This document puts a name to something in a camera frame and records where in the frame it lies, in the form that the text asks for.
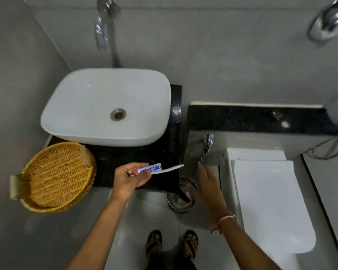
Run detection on person's right hand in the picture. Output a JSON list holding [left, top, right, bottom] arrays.
[[186, 162, 229, 220]]

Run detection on person's left hand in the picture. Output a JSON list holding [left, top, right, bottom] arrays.
[[113, 162, 153, 205]]

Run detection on white toothpaste tube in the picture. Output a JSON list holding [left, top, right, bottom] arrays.
[[130, 163, 162, 177]]

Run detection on white toothbrush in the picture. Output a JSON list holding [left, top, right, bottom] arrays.
[[150, 164, 185, 175]]

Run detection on person's left forearm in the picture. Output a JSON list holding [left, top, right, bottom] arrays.
[[65, 193, 131, 270]]

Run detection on person's right forearm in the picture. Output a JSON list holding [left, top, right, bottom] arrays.
[[216, 216, 283, 270]]

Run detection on round steel pedal bin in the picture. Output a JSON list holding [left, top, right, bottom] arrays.
[[167, 176, 199, 214]]

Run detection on black granite sink counter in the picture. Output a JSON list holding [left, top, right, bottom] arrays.
[[48, 84, 183, 192]]

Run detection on chrome hand bidet sprayer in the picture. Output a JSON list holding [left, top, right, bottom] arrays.
[[200, 134, 215, 164]]

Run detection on black brown sandal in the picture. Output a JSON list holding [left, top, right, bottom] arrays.
[[145, 229, 163, 260], [183, 229, 199, 261]]

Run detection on white toilet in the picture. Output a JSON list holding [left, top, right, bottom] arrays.
[[223, 147, 318, 270]]

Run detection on metal sink drain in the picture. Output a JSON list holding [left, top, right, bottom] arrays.
[[110, 108, 127, 121]]

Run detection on person's dark trousers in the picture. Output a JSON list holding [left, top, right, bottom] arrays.
[[145, 251, 198, 270]]

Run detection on white toilet lid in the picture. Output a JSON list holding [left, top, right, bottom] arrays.
[[232, 159, 317, 254]]

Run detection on round wicker basket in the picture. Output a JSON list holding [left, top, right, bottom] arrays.
[[9, 142, 97, 214]]

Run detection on black granite ledge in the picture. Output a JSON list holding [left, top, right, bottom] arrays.
[[188, 102, 338, 136]]

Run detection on white ceramic sink basin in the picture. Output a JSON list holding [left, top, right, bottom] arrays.
[[40, 68, 171, 147]]

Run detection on small chrome flush button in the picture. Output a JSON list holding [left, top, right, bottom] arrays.
[[268, 109, 284, 121]]

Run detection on thread wrist bracelet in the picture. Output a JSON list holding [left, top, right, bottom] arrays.
[[210, 214, 237, 234]]

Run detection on chrome sprayer hose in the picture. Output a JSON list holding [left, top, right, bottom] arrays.
[[309, 134, 338, 161]]

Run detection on chrome wall faucet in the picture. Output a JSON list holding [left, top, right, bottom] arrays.
[[94, 0, 122, 68]]

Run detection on chrome wall fixture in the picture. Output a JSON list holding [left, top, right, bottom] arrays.
[[307, 0, 338, 43]]

